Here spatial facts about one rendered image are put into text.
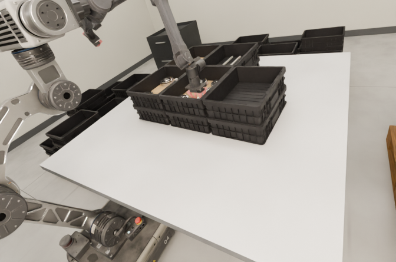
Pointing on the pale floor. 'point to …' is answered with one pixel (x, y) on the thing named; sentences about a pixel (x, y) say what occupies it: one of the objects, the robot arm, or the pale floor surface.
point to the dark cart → (160, 41)
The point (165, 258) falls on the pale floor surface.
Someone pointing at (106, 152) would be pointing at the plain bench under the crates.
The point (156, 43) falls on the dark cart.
